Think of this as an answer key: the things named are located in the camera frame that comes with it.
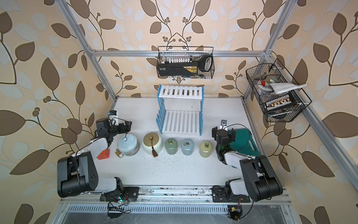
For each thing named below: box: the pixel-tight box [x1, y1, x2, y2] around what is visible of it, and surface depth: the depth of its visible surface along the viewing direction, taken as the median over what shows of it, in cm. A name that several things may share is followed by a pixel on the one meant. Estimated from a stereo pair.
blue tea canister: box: [181, 138, 195, 156], surface depth 86 cm
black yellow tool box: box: [156, 61, 199, 77], surface depth 86 cm
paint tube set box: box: [264, 93, 296, 113], surface depth 68 cm
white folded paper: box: [267, 82, 308, 94], surface depth 63 cm
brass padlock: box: [115, 147, 124, 159], surface depth 91 cm
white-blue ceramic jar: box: [117, 133, 140, 157], surface depth 85 cm
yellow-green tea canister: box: [199, 140, 214, 159], surface depth 85 cm
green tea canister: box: [164, 137, 178, 155], surface depth 87 cm
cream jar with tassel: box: [142, 132, 162, 158], surface depth 86 cm
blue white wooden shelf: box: [155, 84, 205, 136], surface depth 106 cm
